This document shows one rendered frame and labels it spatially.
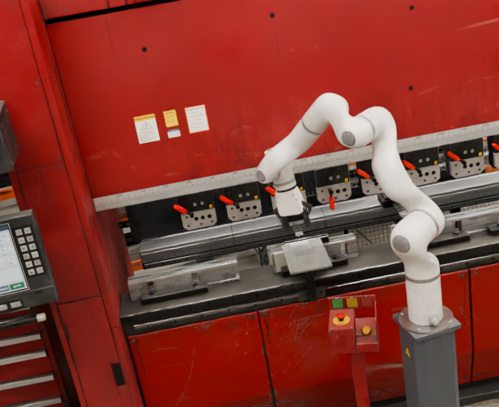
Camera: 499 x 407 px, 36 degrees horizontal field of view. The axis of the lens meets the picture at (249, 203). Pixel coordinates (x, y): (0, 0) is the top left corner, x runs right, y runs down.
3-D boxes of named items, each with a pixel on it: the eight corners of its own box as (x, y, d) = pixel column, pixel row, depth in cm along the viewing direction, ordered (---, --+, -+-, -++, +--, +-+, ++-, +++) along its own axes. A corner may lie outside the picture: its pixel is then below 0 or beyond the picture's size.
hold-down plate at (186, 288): (142, 305, 339) (140, 300, 338) (142, 299, 344) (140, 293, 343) (208, 292, 340) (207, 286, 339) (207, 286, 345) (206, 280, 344)
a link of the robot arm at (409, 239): (446, 270, 265) (442, 208, 256) (420, 295, 253) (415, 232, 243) (415, 262, 273) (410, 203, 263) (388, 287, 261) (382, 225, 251)
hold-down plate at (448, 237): (405, 253, 343) (404, 247, 342) (402, 248, 348) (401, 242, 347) (470, 240, 344) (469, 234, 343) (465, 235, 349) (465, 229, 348)
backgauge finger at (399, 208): (392, 221, 350) (391, 211, 348) (377, 199, 373) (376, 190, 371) (417, 216, 350) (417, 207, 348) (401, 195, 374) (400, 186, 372)
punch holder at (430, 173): (407, 187, 335) (404, 153, 329) (401, 180, 343) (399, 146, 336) (440, 181, 336) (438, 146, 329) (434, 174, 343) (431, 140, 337)
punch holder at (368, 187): (362, 196, 334) (359, 161, 328) (358, 189, 342) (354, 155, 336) (396, 190, 335) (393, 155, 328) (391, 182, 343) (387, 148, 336)
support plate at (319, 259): (291, 274, 319) (290, 273, 319) (281, 247, 343) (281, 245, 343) (332, 266, 320) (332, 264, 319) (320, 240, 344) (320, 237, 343)
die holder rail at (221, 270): (132, 301, 344) (127, 283, 340) (132, 295, 349) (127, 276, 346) (240, 279, 346) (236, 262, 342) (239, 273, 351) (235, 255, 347)
